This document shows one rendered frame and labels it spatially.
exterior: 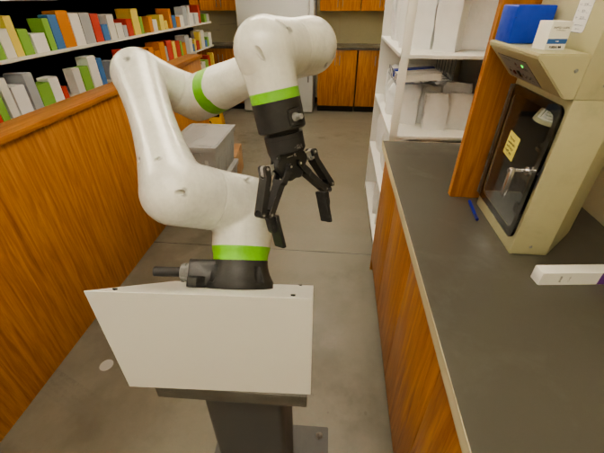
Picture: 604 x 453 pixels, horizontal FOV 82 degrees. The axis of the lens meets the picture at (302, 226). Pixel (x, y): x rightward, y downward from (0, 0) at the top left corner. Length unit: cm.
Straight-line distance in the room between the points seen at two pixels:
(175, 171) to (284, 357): 39
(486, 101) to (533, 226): 47
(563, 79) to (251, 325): 90
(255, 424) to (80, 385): 132
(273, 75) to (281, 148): 12
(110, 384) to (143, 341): 141
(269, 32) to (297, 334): 51
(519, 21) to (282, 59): 76
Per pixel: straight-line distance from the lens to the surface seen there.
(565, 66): 107
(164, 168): 67
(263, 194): 65
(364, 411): 186
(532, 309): 110
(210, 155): 283
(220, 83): 91
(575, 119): 113
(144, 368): 80
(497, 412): 86
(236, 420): 104
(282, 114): 64
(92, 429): 203
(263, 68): 63
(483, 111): 143
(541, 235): 127
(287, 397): 79
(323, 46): 73
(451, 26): 228
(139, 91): 88
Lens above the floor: 162
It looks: 34 degrees down
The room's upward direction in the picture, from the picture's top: straight up
